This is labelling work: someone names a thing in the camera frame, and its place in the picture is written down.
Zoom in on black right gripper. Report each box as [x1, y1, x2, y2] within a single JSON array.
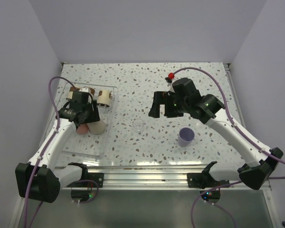
[[149, 91, 190, 117]]

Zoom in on cream steel-lined cup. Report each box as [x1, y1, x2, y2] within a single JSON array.
[[66, 86, 80, 101]]

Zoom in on pink plastic cup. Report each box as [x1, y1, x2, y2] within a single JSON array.
[[76, 124, 89, 135]]

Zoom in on brown-band steel cup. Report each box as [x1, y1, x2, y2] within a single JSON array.
[[79, 86, 95, 100]]

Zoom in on tall beige cup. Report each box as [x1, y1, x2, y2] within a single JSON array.
[[87, 120, 106, 135]]

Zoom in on steel cup brown base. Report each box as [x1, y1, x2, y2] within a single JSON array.
[[97, 90, 111, 106]]

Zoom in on small clear plastic cup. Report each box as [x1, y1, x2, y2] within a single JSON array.
[[132, 118, 145, 132]]

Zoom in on lavender plastic cup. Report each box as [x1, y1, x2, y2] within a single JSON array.
[[178, 127, 195, 147]]

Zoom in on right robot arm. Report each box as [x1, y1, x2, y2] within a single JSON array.
[[148, 77, 284, 190]]

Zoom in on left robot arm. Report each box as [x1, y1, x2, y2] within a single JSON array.
[[15, 91, 100, 203]]

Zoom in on clear plastic dish rack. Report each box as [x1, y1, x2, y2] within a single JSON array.
[[39, 82, 119, 164]]

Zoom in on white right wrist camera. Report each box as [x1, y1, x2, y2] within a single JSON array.
[[165, 73, 175, 93]]

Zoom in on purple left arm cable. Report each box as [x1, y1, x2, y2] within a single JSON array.
[[21, 76, 74, 228]]

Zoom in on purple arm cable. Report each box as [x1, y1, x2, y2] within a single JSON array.
[[174, 66, 285, 228], [21, 76, 74, 228]]

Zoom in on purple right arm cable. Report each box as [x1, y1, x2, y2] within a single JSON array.
[[174, 66, 285, 228]]

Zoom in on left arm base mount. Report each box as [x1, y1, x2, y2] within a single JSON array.
[[67, 172, 104, 188]]

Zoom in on aluminium rail frame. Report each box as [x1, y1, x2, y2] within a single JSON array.
[[35, 62, 276, 228]]

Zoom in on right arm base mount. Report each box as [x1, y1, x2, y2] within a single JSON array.
[[187, 173, 229, 189]]

